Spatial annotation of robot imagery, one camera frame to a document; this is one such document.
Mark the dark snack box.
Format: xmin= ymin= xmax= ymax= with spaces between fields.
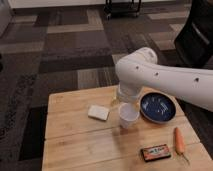
xmin=140 ymin=144 xmax=171 ymax=162

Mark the white sponge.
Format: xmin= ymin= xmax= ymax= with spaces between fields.
xmin=88 ymin=105 xmax=109 ymax=121

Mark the orange carrot-like pepper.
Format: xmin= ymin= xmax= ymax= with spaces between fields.
xmin=174 ymin=127 xmax=189 ymax=163

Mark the dark blue plate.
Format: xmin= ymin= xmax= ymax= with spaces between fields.
xmin=140 ymin=92 xmax=176 ymax=124

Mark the black office chair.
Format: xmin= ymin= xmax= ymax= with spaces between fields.
xmin=174 ymin=0 xmax=213 ymax=68

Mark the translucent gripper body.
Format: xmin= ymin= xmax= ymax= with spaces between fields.
xmin=116 ymin=84 xmax=141 ymax=103

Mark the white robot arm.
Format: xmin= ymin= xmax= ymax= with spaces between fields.
xmin=115 ymin=47 xmax=213 ymax=112

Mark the white paper cup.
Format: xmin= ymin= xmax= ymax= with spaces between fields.
xmin=119 ymin=103 xmax=140 ymax=129

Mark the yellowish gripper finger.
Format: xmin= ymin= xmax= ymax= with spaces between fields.
xmin=110 ymin=97 xmax=119 ymax=106
xmin=133 ymin=102 xmax=140 ymax=110

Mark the black wheeled cart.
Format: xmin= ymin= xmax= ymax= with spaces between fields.
xmin=104 ymin=0 xmax=142 ymax=19

